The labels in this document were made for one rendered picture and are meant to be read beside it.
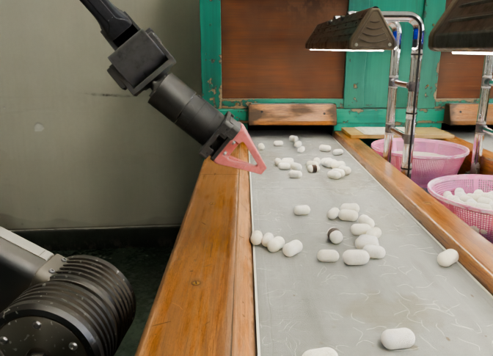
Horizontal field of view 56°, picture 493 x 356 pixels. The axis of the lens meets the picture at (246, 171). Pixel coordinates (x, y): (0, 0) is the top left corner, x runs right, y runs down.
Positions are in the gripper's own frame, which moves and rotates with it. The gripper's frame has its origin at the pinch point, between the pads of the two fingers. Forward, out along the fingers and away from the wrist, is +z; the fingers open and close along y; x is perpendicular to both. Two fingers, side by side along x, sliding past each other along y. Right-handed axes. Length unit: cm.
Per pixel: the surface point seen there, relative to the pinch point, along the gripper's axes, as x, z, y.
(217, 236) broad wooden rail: 11.7, 1.1, -4.3
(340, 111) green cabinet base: -17, 26, 91
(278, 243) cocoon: 6.5, 8.9, -4.7
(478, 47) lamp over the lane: -24.3, 0.7, -32.7
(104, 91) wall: 48, -53, 163
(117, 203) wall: 93, -14, 163
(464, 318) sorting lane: -5.3, 25.6, -22.7
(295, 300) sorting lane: 6.9, 10.7, -18.7
